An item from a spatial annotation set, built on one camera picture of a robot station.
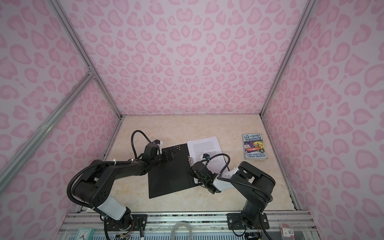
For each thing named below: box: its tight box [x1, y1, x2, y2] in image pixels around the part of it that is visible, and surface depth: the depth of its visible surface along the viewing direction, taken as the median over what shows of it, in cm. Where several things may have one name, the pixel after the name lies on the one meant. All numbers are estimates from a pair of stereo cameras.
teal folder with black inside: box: [148, 143, 202, 199], surface depth 89 cm
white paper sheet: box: [187, 136, 228, 174], surface depth 102 cm
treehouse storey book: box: [242, 133, 267, 160], surface depth 100 cm
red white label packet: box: [279, 222, 296, 240], surface depth 70 cm
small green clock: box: [74, 228, 95, 240], surface depth 70 cm
